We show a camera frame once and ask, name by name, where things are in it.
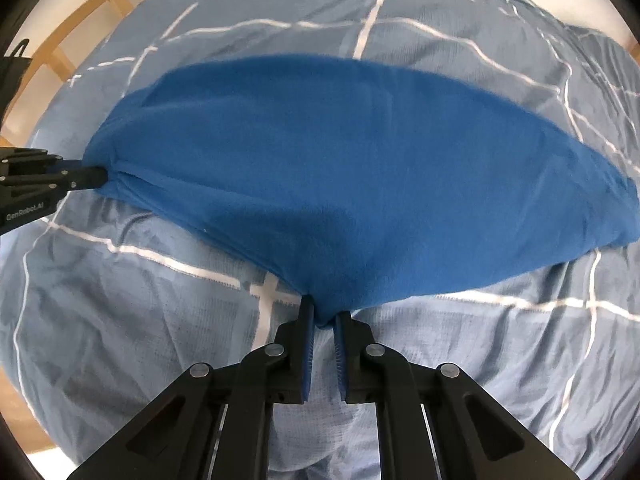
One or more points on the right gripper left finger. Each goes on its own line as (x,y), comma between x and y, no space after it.
(213,423)

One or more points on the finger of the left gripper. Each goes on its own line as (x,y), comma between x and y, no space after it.
(75,176)

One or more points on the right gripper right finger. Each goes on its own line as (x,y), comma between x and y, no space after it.
(435,423)

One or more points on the blue fleece pants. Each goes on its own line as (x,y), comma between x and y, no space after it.
(359,183)

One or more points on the blue checked duvet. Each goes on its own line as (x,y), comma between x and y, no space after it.
(105,304)

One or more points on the wooden bed frame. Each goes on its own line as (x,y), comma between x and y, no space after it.
(61,35)

